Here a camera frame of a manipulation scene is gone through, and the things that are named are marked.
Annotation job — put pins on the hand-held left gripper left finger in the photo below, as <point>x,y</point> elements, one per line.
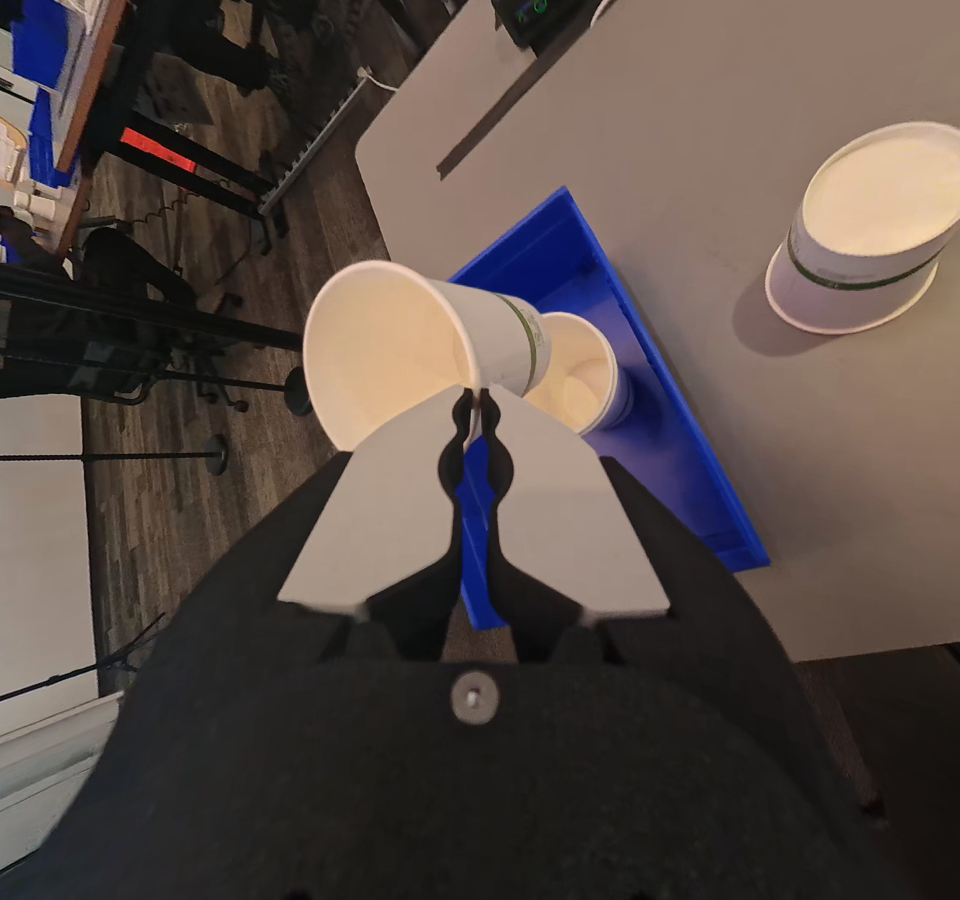
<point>367,525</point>

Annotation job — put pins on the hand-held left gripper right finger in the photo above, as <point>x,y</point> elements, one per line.
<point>585,532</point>

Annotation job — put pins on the blue plastic bin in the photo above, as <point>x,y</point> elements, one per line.
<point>675,465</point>

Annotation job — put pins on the black tripod stand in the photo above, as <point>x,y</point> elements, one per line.
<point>298,393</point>

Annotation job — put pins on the grey power strip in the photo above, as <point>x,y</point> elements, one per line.
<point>311,149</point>

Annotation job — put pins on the wooden background desk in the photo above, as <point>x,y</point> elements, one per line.
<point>97,67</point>

